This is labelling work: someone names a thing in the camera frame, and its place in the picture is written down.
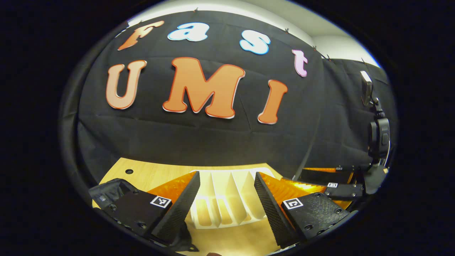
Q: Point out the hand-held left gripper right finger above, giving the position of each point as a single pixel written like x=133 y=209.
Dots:
x=270 y=213

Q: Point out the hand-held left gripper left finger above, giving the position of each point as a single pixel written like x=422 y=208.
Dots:
x=181 y=209

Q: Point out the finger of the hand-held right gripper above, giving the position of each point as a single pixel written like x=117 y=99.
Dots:
x=320 y=176
x=343 y=191

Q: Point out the white bookshelf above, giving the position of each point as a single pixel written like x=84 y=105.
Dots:
x=227 y=199

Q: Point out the black schoolbag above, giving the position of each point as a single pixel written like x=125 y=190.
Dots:
x=110 y=190

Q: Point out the black backdrop cloth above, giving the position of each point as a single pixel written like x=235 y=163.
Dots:
x=213 y=142

